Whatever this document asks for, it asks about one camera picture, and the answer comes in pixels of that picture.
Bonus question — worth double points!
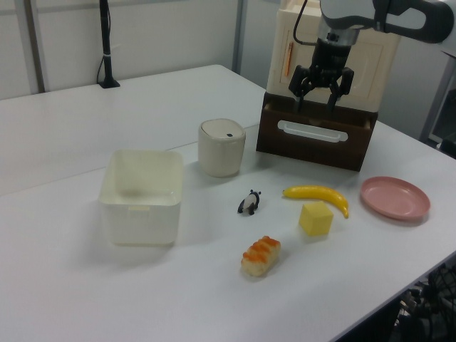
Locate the yellow cube block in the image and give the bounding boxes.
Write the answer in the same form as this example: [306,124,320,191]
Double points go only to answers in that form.
[298,200,335,237]

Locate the beige lidded trash bin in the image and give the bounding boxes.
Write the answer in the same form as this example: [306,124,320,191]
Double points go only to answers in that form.
[197,118,248,179]

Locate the orange cabinet door handle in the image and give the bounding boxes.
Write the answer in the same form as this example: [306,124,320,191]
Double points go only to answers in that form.
[284,41,295,77]

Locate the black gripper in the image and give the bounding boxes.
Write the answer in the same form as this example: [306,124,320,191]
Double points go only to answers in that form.
[288,27,359,115]

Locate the cream plastic cabinet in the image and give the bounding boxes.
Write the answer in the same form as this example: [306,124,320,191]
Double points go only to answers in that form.
[266,0,402,115]

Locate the brown wooden drawer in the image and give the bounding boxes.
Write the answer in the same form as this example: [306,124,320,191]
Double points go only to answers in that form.
[255,90,378,173]

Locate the grey metal frame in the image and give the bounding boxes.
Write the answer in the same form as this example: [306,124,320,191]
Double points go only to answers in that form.
[419,48,456,160]

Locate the black mesh chair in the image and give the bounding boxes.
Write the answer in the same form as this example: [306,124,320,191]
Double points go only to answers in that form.
[398,254,456,342]

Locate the white drawer handle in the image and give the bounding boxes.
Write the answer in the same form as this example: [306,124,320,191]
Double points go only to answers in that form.
[276,119,348,145]

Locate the toy salmon roe sushi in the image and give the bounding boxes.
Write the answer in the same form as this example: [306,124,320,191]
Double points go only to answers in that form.
[240,234,282,279]

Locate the black camera stand pole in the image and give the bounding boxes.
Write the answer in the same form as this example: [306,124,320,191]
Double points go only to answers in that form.
[97,0,121,89]

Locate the white translucent plastic box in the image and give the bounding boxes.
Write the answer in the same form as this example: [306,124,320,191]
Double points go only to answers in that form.
[98,149,185,247]

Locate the pink plastic plate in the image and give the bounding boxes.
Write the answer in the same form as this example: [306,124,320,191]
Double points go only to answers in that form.
[359,175,432,223]

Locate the toy panda figure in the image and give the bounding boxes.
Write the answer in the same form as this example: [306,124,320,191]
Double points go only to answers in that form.
[236,189,264,216]

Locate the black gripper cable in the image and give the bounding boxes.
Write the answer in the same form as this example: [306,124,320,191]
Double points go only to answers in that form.
[292,0,320,46]

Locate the yellow toy banana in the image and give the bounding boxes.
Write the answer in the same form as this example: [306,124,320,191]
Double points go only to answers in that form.
[282,184,351,219]

